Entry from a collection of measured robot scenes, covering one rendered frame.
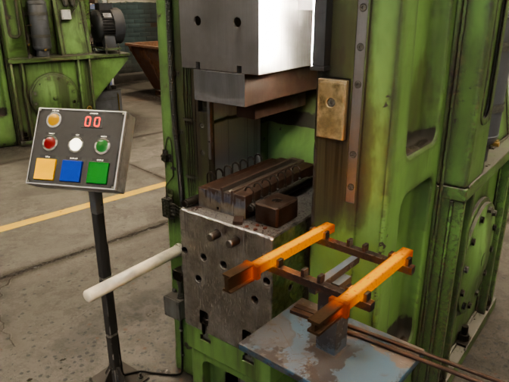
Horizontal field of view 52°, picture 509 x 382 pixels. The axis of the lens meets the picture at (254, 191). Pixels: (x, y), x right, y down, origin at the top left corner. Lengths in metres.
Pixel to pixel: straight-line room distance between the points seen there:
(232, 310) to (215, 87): 0.72
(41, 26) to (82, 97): 0.87
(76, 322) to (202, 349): 1.10
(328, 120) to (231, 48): 0.35
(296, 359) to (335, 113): 0.68
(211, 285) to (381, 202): 0.63
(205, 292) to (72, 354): 1.06
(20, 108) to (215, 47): 4.92
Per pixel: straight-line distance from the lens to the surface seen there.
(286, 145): 2.07
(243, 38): 1.51
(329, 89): 1.51
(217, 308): 1.80
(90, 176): 1.87
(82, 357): 2.67
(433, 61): 1.81
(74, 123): 1.95
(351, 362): 1.42
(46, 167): 1.96
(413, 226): 1.95
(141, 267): 1.99
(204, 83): 1.63
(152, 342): 2.68
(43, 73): 6.38
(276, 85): 1.66
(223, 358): 1.91
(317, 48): 1.50
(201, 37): 1.62
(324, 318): 1.07
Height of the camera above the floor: 1.57
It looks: 20 degrees down
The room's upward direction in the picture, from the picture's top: straight up
